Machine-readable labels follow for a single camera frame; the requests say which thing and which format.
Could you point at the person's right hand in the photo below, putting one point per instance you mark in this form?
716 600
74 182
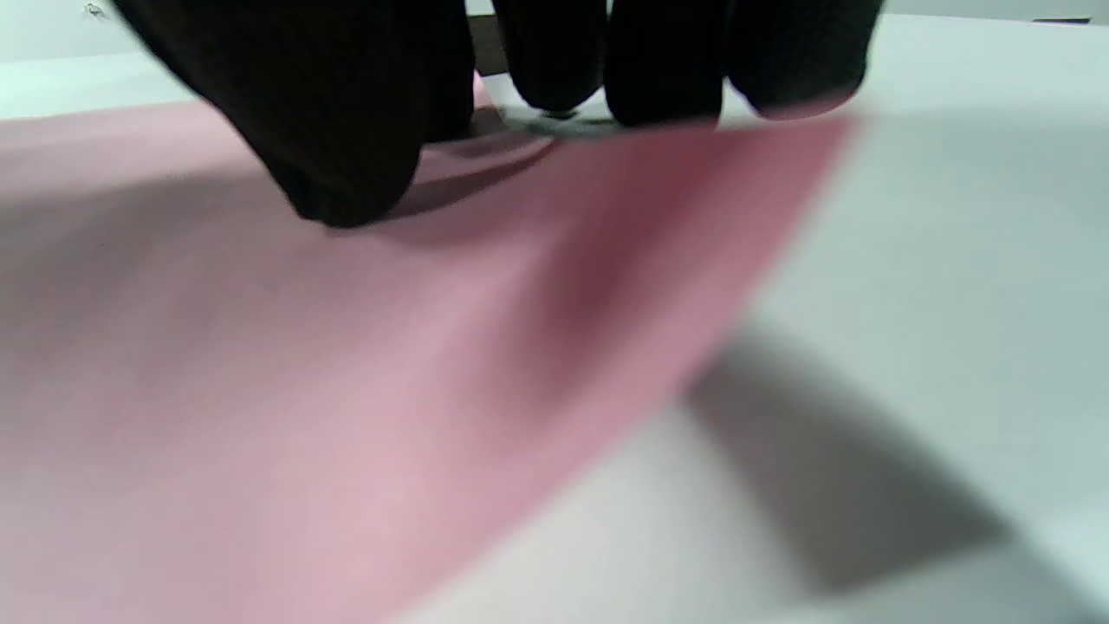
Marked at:
346 104

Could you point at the pink paper sheet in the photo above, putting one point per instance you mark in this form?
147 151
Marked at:
346 390

